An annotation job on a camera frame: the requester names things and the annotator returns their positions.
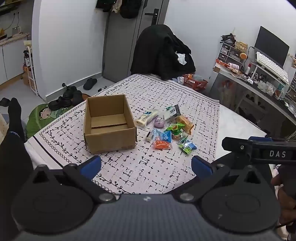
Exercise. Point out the grey door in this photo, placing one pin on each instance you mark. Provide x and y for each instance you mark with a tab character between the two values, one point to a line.
124	46

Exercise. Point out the orange bread packet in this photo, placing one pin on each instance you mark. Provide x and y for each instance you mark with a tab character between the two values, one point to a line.
186	124

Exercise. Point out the white shelf rack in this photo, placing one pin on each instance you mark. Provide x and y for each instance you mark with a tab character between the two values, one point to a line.
30	69

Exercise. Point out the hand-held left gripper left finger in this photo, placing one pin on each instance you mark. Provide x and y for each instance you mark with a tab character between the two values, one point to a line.
91	166

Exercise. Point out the brown cardboard box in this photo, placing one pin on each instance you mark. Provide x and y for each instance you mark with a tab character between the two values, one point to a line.
108	140

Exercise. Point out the clear snack packet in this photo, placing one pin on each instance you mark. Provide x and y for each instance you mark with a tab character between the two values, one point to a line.
155	134

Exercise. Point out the white bottle red cap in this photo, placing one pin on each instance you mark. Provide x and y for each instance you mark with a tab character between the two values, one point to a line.
248	69

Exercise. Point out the kitchen counter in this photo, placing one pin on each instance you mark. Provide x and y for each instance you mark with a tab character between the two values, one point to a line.
13	38

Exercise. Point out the pink roll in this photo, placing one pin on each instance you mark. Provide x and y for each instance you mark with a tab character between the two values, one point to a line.
234	66

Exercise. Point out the red snack packet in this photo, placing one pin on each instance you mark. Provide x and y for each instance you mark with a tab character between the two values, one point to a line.
161	144

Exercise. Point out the black and white printed blanket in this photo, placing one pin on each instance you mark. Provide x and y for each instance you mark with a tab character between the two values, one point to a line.
150	166

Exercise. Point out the wicker basket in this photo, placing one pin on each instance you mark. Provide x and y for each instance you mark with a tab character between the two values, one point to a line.
241	45

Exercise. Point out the black shoe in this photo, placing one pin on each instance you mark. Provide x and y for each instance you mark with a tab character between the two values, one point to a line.
69	91
60	103
78	97

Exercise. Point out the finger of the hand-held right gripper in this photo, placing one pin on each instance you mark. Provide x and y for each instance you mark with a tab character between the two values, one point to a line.
238	146

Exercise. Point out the red plastic basket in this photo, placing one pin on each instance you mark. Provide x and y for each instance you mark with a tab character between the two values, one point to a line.
194	83

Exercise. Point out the black slipper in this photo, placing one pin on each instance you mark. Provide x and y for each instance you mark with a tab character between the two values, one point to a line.
90	83

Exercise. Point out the green cake packet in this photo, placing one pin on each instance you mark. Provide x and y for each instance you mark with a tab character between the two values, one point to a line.
175	128

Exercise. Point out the hanging dark clothes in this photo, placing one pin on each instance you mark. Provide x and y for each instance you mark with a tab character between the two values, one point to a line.
129	8

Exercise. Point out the white keyboard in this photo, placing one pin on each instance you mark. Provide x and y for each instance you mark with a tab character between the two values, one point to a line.
272	67

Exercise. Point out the person's right hand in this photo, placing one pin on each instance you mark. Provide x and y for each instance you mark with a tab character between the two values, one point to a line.
288	199

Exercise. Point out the green cartoon floor mat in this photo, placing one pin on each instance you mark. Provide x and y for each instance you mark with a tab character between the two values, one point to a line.
39	120

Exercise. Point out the person's left leg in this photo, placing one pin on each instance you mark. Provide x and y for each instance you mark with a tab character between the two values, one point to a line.
13	143

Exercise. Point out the blue snack packet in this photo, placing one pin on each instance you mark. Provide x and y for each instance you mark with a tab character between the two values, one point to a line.
167	136

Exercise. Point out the cream dotted curtain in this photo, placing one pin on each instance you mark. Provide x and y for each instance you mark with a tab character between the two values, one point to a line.
3	125

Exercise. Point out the black monitor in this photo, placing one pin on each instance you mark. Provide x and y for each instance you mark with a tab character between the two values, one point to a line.
271	45

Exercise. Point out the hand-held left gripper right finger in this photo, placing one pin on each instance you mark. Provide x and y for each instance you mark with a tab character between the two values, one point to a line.
201	166

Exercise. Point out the purple round snack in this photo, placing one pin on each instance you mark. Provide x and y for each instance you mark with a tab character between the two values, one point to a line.
159	123

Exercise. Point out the small drawer organiser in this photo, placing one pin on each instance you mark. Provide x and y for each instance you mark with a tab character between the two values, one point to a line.
227	53

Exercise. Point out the light green snack packet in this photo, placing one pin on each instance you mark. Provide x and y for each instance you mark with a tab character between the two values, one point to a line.
186	148

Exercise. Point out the dark green white snack packet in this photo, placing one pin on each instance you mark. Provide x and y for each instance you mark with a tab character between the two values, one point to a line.
172	112

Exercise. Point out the dark desk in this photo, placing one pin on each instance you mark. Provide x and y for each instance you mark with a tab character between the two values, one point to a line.
261	90

